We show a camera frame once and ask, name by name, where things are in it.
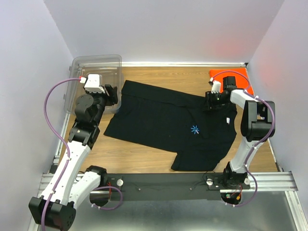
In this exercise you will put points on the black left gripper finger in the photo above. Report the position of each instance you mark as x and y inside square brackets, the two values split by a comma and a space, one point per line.
[108, 89]
[114, 95]

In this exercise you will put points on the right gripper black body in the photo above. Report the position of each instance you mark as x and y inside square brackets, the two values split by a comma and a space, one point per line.
[215, 100]

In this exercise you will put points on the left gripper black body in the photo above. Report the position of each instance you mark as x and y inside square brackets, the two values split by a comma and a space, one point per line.
[108, 100]

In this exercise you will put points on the black t-shirt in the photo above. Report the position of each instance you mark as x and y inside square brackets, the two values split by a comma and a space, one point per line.
[176, 122]

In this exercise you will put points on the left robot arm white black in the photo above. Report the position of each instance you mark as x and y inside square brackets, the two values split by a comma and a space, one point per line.
[57, 206]

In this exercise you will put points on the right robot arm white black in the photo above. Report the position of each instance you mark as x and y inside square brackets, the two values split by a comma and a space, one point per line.
[257, 125]

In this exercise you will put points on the clear plastic bin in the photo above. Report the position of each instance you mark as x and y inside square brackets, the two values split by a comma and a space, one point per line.
[103, 75]

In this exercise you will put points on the folded orange t-shirt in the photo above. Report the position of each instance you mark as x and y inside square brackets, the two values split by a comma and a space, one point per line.
[240, 74]

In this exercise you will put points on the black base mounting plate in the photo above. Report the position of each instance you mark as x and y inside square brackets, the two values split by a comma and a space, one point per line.
[168, 187]

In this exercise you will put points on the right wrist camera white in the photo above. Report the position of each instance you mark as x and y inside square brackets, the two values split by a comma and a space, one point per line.
[215, 86]

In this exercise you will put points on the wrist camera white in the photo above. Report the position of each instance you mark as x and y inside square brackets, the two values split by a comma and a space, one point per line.
[92, 83]
[215, 86]

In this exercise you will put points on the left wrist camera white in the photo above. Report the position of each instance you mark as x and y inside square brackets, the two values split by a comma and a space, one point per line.
[92, 83]

